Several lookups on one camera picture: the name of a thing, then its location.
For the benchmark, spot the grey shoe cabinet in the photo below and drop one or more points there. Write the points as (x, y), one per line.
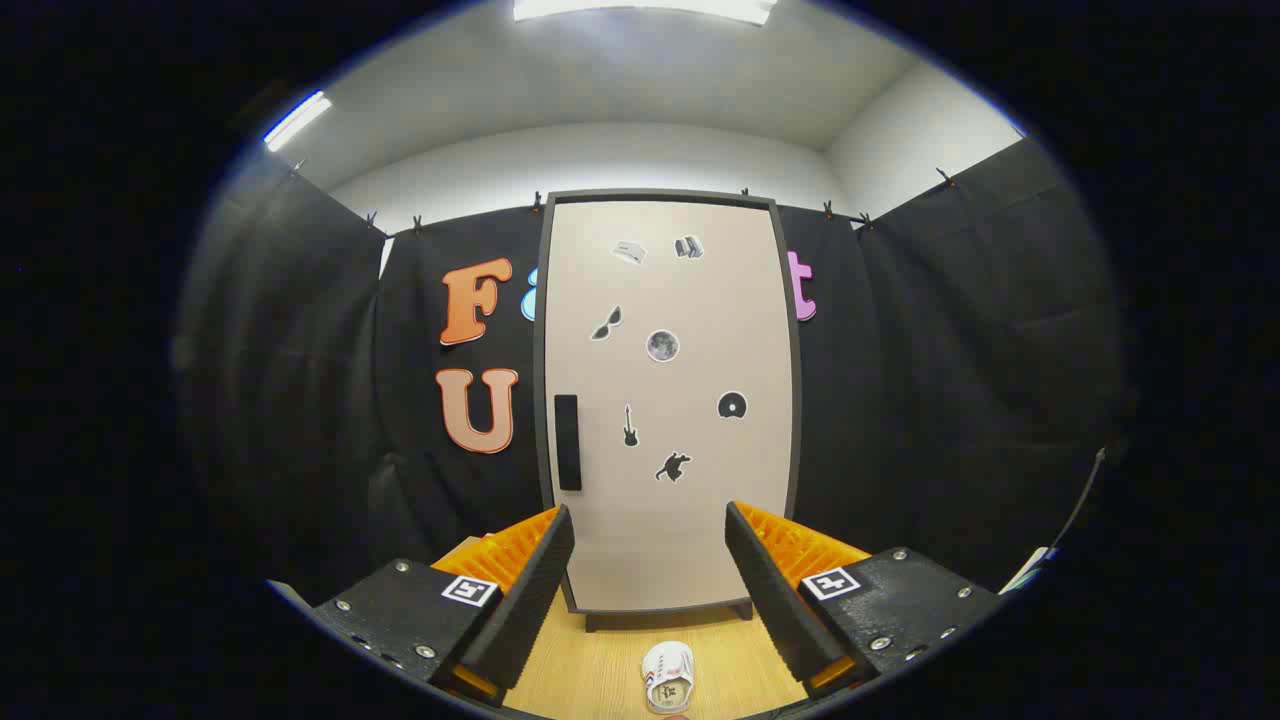
(539, 320)

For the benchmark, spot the beige shoe cabinet door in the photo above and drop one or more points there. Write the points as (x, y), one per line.
(670, 540)

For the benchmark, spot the black stand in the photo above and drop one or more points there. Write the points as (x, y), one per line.
(1085, 490)

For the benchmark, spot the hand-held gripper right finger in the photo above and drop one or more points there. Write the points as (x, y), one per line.
(770, 600)

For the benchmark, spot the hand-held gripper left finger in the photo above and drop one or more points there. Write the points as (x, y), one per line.
(530, 600)

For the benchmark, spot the wide ceiling light panel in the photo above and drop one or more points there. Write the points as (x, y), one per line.
(640, 8)

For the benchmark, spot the white shoe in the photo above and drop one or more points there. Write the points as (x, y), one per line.
(668, 670)

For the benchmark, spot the narrow ceiling light strip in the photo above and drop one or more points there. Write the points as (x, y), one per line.
(297, 121)

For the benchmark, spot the black backdrop cloth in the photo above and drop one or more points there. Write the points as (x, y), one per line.
(950, 400)

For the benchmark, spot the white paper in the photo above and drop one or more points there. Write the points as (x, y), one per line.
(1028, 568)

